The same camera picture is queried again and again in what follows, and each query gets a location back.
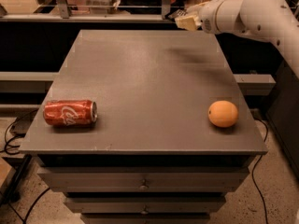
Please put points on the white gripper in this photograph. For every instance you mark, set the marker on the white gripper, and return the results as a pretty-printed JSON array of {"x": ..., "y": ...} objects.
[{"x": 207, "y": 19}]

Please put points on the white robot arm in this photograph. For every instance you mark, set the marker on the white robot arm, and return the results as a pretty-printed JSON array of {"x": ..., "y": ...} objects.
[{"x": 269, "y": 21}]

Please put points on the red coke can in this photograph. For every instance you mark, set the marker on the red coke can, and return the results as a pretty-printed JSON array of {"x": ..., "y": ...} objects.
[{"x": 70, "y": 112}]

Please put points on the orange fruit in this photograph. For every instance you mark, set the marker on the orange fruit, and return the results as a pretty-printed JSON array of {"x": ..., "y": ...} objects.
[{"x": 223, "y": 114}]

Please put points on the grey drawer cabinet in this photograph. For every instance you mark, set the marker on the grey drawer cabinet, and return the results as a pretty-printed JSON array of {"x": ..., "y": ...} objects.
[{"x": 173, "y": 135}]

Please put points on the metal railing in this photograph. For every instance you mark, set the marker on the metal railing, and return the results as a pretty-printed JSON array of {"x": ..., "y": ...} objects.
[{"x": 77, "y": 11}]

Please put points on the top drawer knob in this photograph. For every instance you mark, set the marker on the top drawer knob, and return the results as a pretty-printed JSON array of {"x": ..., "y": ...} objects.
[{"x": 144, "y": 185}]

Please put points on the drawer knob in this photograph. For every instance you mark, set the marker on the drawer knob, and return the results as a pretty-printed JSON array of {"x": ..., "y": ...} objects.
[
  {"x": 144, "y": 185},
  {"x": 144, "y": 211}
]

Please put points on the black bag behind rail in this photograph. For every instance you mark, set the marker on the black bag behind rail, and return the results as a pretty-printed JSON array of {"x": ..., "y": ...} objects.
[{"x": 148, "y": 6}]

